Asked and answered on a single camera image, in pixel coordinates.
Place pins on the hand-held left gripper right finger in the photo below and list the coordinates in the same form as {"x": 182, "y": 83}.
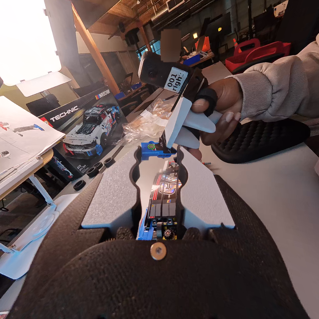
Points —
{"x": 206, "y": 199}

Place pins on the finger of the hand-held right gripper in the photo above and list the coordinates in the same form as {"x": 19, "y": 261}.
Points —
{"x": 177, "y": 122}

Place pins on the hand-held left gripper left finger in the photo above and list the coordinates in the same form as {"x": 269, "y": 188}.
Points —
{"x": 112, "y": 194}

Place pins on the lego race car model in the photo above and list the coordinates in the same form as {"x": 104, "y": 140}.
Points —
{"x": 163, "y": 194}

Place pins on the person's right forearm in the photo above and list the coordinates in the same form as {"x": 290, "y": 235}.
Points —
{"x": 279, "y": 87}

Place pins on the black lego tyre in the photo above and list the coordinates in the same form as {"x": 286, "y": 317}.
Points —
{"x": 99, "y": 165}
{"x": 109, "y": 162}
{"x": 79, "y": 185}
{"x": 92, "y": 172}

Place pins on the black lego set box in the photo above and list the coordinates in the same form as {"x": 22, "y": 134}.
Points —
{"x": 82, "y": 124}

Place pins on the lego instruction booklet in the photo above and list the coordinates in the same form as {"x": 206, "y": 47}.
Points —
{"x": 25, "y": 129}

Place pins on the person's right hand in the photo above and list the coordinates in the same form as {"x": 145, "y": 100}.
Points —
{"x": 228, "y": 99}

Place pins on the clear plastic bags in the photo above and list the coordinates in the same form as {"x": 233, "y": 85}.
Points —
{"x": 144, "y": 122}

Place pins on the small blue parts bin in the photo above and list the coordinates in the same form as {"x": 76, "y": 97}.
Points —
{"x": 193, "y": 59}

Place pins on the black wrist rest pad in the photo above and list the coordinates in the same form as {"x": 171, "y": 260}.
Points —
{"x": 261, "y": 139}

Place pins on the red tote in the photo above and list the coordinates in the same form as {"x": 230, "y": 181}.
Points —
{"x": 256, "y": 53}

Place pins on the white book stand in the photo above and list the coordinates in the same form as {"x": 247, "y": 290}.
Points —
{"x": 25, "y": 259}

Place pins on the studio light panel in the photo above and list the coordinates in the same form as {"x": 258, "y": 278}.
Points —
{"x": 25, "y": 37}

